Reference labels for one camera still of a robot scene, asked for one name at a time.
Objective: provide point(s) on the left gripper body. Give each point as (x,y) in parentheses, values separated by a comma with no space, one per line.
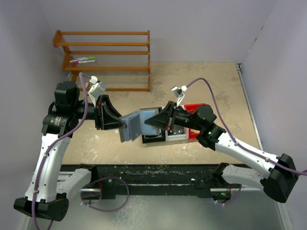
(99,112)

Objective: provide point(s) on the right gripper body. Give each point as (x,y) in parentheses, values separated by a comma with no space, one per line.
(171,117)

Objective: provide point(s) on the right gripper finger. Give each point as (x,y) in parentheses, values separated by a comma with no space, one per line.
(162,117)
(157,124)

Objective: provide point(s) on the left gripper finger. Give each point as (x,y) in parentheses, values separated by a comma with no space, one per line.
(109,113)
(109,124)

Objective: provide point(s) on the black plastic bin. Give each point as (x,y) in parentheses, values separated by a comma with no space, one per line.
(153,137)

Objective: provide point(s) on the grey card holder wallet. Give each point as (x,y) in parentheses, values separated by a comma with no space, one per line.
(135,125)

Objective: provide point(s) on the white plastic bin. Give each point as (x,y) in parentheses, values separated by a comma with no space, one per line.
(170,137)

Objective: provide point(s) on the red plastic bin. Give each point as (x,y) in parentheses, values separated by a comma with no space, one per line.
(192,133)

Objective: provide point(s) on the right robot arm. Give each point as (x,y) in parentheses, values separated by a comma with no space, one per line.
(275,175)

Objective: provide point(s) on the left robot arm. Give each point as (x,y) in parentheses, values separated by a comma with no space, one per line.
(48,196)

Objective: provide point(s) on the black cards pile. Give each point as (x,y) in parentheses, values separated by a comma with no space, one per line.
(177,130)

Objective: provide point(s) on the pink marker pen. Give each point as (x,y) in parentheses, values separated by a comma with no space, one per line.
(82,62)

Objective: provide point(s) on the green marker pen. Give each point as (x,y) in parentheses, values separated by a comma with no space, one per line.
(86,58)

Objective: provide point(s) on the wooden shelf rack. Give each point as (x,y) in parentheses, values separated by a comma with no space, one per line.
(121,51)

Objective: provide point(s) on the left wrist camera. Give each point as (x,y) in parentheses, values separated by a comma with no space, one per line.
(97,89)

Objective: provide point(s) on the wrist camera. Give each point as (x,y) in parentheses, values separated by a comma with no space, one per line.
(97,89)
(179,93)

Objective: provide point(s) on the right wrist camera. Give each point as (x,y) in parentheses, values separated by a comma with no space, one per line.
(179,93)

